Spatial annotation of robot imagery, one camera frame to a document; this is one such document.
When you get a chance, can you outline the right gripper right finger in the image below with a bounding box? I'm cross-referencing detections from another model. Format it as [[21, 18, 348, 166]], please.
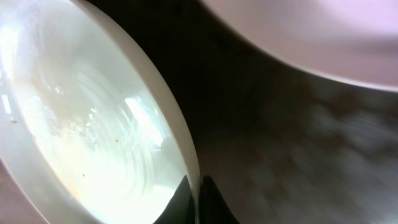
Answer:
[[198, 175, 239, 224]]

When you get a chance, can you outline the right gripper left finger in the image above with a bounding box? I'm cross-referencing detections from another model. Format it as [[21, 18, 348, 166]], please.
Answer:
[[154, 176, 195, 224]]

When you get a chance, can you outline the white plate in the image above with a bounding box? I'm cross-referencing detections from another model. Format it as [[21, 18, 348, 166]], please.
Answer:
[[1, 0, 200, 223], [203, 0, 397, 92]]

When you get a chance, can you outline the white plate top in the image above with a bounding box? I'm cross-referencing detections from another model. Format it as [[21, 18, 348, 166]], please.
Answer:
[[203, 0, 397, 92]]

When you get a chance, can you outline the brown plastic serving tray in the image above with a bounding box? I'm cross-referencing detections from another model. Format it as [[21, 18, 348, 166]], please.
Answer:
[[94, 1, 397, 223]]

